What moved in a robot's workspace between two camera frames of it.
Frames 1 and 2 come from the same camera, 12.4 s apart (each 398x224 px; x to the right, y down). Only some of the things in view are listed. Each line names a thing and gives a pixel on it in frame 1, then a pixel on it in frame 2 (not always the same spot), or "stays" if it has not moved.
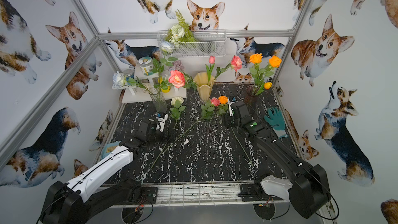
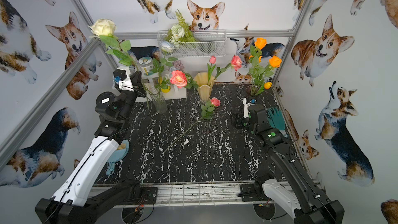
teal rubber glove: x=275 y=119 stays
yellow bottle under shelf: x=160 y=80 stays
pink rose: x=179 y=79 stays
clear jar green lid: x=146 y=65 stays
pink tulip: x=212 y=60 stays
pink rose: x=236 y=64 stays
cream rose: x=176 y=102 → x=105 y=29
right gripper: x=232 y=119 → x=243 y=121
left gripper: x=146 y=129 → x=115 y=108
